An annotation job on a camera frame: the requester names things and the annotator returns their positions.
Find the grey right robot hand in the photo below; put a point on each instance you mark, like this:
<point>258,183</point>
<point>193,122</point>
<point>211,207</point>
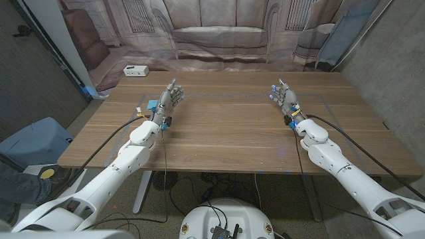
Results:
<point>288,99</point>

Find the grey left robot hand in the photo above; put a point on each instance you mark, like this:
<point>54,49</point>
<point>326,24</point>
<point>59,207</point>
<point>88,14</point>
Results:
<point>166,103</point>

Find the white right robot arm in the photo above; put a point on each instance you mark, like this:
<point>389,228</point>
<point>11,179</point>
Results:
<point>335,159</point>

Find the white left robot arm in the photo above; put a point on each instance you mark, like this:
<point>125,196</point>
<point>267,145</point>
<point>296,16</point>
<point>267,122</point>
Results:
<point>126,159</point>

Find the white power strip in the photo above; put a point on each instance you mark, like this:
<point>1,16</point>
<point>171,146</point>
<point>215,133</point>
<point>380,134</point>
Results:
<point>135,70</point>

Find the black round fan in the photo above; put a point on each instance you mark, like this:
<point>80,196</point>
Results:
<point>165,180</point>

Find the white table leg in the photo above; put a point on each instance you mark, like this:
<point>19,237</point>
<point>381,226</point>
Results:
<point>142,192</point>

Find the printed living room backdrop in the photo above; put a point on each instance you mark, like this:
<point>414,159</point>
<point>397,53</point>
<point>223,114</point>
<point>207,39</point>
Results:
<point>219,20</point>

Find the grey table leg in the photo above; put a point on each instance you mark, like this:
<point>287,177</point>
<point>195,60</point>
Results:
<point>312,199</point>

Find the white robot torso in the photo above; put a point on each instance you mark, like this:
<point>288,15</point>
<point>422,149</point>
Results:
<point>229,212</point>

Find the blue grey plastic bin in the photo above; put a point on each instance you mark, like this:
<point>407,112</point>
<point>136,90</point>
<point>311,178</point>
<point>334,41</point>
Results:
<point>36,139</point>

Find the black module with antenna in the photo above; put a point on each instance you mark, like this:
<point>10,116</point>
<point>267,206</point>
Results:
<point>220,232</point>

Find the person leg in jeans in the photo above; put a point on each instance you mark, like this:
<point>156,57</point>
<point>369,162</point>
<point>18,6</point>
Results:
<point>20,186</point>

